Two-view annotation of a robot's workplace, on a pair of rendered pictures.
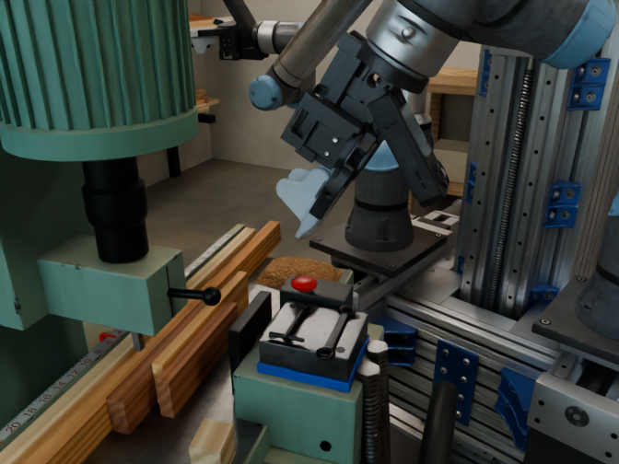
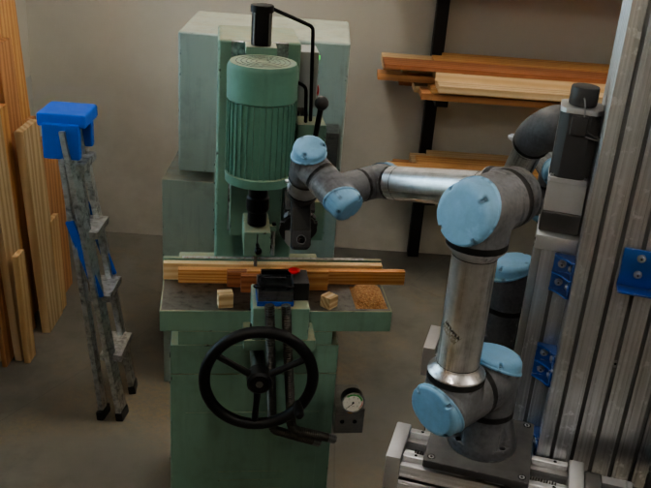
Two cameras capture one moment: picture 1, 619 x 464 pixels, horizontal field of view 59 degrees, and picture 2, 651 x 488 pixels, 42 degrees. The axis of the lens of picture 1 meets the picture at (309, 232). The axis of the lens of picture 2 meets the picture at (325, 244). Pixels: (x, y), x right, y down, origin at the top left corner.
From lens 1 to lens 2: 186 cm
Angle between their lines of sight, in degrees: 57
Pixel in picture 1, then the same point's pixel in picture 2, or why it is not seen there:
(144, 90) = (244, 168)
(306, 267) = (365, 291)
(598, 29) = (331, 206)
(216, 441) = (223, 292)
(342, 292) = (300, 282)
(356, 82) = not seen: hidden behind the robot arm
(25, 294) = (233, 223)
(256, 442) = (240, 310)
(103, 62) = (236, 157)
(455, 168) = not seen: outside the picture
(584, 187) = (556, 357)
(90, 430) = (216, 275)
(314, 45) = not seen: hidden behind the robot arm
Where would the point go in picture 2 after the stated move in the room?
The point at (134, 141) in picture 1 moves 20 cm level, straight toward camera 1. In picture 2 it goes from (239, 183) to (171, 198)
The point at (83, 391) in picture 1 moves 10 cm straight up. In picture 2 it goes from (225, 263) to (226, 229)
